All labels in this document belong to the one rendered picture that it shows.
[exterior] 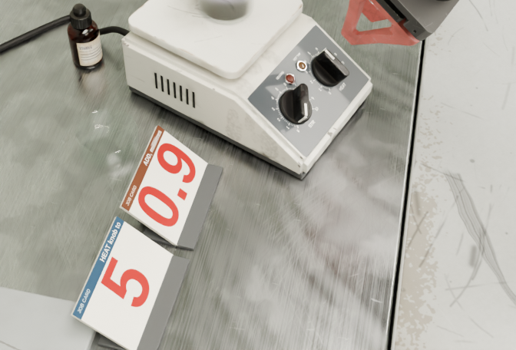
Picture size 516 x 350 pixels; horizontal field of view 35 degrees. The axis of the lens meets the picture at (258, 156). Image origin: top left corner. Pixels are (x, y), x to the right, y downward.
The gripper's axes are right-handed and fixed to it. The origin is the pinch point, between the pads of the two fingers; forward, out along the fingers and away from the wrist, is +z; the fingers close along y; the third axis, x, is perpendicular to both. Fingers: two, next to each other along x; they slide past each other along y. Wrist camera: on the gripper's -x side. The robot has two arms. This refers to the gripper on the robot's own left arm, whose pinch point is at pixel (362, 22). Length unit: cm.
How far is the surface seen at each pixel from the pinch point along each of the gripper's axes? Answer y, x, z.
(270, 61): 3.8, -2.9, 7.7
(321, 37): -2.3, -1.0, 7.4
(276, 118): 7.9, 0.8, 7.4
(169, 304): 25.6, 4.5, 10.6
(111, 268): 26.8, -0.8, 10.4
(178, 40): 8.0, -9.9, 9.5
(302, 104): 6.2, 1.4, 5.6
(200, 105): 9.4, -4.5, 12.2
